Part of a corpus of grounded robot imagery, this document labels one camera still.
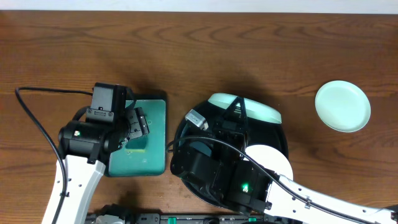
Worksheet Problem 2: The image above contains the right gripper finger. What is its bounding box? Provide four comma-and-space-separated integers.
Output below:
239, 97, 248, 124
222, 96, 240, 122

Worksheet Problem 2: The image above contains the white plate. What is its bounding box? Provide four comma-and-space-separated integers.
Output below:
245, 144, 294, 180

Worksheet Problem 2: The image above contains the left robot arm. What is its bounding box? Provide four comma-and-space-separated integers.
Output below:
42, 83, 149, 223

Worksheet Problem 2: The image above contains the mint plate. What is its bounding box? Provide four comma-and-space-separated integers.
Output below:
315, 80, 371, 133
208, 93, 282, 124

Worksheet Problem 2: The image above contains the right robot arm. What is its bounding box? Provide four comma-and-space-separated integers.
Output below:
169, 93, 397, 223

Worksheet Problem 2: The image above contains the dark green rectangular water tray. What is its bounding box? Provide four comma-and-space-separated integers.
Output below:
105, 94, 167, 177

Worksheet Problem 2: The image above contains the green yellow sponge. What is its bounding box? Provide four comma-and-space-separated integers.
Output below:
125, 136, 148, 153

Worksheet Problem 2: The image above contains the black round tray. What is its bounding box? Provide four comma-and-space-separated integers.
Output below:
170, 102, 288, 213

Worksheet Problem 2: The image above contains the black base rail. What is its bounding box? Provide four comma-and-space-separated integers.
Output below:
85, 213, 302, 224

